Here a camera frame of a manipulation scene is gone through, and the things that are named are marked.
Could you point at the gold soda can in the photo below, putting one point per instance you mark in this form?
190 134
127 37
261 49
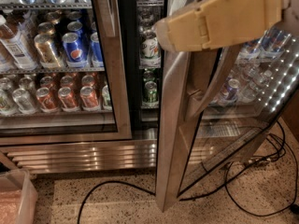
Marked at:
49 55

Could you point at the iced tea bottle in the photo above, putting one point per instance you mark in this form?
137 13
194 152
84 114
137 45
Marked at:
17 45

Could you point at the blue Pepsi can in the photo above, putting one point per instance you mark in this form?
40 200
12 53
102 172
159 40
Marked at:
74 48

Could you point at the steel fridge bottom grille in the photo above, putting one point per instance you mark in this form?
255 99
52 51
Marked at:
42 157

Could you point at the red soda can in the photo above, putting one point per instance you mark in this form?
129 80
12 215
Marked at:
68 99

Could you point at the clear plastic storage bin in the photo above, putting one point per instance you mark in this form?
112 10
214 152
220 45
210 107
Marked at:
18 198

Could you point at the glass fridge door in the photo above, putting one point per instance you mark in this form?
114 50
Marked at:
200 96
30 107

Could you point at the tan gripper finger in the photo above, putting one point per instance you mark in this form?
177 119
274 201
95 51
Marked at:
205 8
248 21

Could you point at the water bottle white cap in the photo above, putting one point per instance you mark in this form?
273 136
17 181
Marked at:
255 86

